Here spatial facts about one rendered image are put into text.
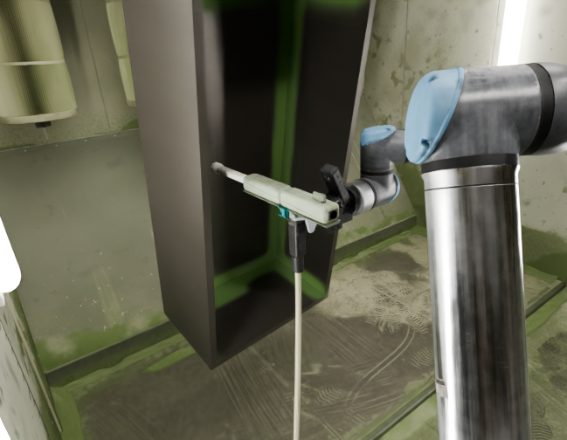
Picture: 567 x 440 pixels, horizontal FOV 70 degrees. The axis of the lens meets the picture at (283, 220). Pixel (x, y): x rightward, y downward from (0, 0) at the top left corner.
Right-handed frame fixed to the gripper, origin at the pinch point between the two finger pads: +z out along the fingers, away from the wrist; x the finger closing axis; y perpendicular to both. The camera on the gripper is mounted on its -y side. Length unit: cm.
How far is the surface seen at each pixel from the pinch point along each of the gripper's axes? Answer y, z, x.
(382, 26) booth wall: -43, -214, 145
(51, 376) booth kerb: 108, 51, 113
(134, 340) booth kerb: 106, 13, 110
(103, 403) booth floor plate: 115, 37, 89
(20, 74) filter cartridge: -23, 28, 144
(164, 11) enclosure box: -43, 13, 29
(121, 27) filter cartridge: -41, -19, 146
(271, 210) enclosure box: 34, -44, 65
